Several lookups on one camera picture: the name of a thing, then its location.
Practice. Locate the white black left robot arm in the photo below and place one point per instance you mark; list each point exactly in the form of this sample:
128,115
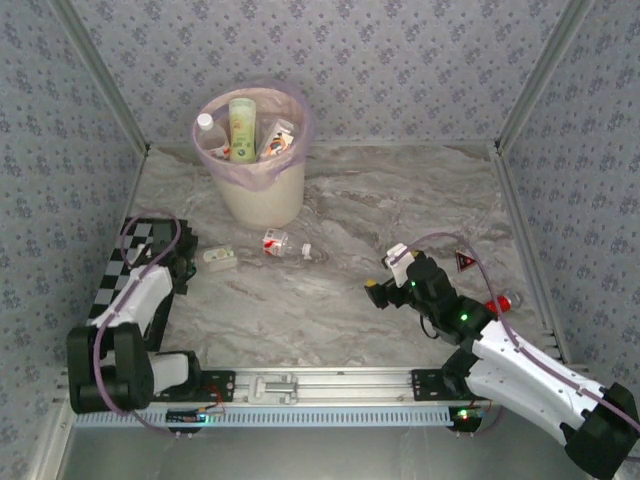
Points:
145,290

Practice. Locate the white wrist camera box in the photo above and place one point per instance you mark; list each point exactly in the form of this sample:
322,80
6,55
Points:
402,265
135,253

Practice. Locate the red triangle warning sign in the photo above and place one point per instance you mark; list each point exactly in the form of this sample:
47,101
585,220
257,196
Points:
465,262

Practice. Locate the white bottle orange print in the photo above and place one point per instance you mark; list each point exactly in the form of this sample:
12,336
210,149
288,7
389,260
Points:
277,142

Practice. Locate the black grey checkerboard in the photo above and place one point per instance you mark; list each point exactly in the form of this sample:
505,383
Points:
107,285

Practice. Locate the green tea bottle white cap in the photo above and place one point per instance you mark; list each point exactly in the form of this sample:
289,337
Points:
242,130

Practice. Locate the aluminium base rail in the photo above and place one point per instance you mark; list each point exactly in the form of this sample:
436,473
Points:
350,385

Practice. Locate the aluminium frame post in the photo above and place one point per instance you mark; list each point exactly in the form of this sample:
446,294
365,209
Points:
540,75
107,75

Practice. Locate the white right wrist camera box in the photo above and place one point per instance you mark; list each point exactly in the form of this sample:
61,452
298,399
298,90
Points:
402,265

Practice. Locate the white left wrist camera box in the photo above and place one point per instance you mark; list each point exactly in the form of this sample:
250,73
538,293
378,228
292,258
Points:
135,253

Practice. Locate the clear bottle red white label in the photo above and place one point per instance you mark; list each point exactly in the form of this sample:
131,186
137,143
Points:
204,121
272,243

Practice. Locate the red bottle clear tip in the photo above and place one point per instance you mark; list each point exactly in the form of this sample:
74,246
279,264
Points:
497,303

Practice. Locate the aluminium side rail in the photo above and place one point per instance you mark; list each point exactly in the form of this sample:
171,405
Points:
511,200

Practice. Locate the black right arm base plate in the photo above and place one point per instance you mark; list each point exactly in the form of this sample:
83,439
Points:
425,385

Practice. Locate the cream plastic waste bin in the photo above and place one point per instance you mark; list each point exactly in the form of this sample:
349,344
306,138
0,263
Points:
265,200

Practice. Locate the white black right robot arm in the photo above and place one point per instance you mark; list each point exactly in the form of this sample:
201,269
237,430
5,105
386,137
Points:
525,370

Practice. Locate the pink plastic bin liner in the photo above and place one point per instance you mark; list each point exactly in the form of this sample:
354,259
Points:
235,172

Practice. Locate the grey metal rail bracket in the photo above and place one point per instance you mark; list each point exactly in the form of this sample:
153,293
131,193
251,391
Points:
272,389

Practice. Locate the small white green container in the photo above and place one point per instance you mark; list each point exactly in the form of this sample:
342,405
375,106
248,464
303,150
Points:
220,256

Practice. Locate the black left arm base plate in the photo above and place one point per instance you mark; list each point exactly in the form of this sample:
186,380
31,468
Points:
222,385

